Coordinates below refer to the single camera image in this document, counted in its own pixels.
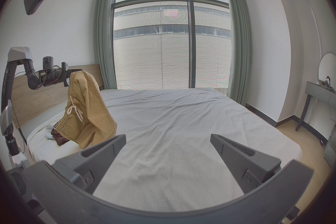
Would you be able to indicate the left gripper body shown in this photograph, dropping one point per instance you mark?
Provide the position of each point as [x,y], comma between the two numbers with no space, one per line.
[53,76]

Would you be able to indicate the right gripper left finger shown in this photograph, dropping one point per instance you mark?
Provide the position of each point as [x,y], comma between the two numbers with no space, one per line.
[86,165]

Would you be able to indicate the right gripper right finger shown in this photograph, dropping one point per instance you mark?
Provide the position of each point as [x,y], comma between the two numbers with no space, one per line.
[249,165]

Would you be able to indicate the tan shorts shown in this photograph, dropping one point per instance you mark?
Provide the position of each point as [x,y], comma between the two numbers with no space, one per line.
[86,107]

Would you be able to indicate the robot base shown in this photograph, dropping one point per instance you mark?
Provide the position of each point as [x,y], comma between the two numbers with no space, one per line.
[18,183]

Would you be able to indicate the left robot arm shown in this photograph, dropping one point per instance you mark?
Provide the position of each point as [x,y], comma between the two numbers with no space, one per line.
[19,52]

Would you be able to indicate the bed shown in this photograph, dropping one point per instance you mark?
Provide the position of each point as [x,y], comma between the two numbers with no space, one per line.
[170,118]

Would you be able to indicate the dark brown garment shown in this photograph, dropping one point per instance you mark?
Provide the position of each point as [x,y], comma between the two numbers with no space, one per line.
[59,137]

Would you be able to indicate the white garment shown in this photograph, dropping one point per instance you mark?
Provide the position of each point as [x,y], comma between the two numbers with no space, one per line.
[48,132]

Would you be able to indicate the grey dressing table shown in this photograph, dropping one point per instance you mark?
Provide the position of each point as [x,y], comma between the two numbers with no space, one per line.
[320,91]

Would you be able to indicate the round white mirror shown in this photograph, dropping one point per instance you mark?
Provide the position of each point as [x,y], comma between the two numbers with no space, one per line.
[328,66]

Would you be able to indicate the window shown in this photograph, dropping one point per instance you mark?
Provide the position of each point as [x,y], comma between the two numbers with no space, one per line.
[191,34]

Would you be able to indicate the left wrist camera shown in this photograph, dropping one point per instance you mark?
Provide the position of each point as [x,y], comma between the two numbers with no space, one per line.
[48,61]

